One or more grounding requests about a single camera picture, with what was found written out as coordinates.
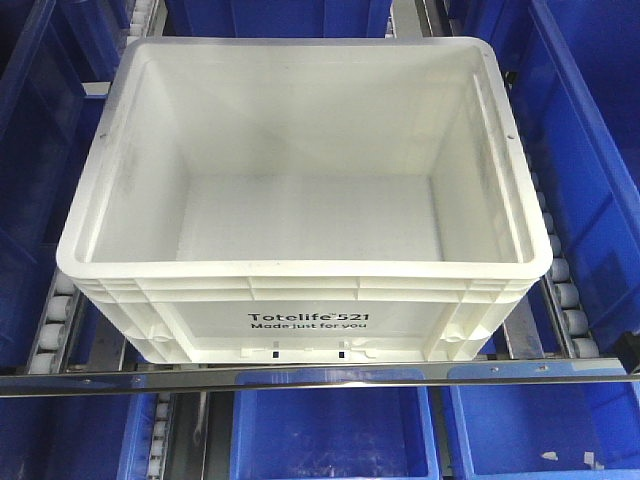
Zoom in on white plastic tote bin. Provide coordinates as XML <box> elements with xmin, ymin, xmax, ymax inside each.
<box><xmin>57</xmin><ymin>37</ymin><xmax>553</xmax><ymax>364</ymax></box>

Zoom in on blue bin lower centre right shelf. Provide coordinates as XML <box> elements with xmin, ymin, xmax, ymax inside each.
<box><xmin>230</xmin><ymin>387</ymin><xmax>440</xmax><ymax>479</ymax></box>

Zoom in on blue bin left of tote right shelf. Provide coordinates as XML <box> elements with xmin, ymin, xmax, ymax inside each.
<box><xmin>1</xmin><ymin>1</ymin><xmax>132</xmax><ymax>369</ymax></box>

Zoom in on blue bin lower left right shelf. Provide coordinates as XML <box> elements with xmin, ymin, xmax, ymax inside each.
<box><xmin>1</xmin><ymin>394</ymin><xmax>157</xmax><ymax>479</ymax></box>

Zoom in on right shelf front bar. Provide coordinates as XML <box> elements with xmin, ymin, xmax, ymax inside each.
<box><xmin>1</xmin><ymin>358</ymin><xmax>639</xmax><ymax>398</ymax></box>

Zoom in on blue bin shelf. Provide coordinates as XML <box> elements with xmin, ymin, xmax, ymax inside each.
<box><xmin>1</xmin><ymin>394</ymin><xmax>157</xmax><ymax>479</ymax></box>
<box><xmin>230</xmin><ymin>387</ymin><xmax>440</xmax><ymax>479</ymax></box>
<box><xmin>441</xmin><ymin>382</ymin><xmax>639</xmax><ymax>479</ymax></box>

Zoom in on blue bin of tote shelf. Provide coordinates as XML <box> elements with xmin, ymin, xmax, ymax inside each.
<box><xmin>447</xmin><ymin>1</ymin><xmax>639</xmax><ymax>352</ymax></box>
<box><xmin>1</xmin><ymin>1</ymin><xmax>132</xmax><ymax>369</ymax></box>

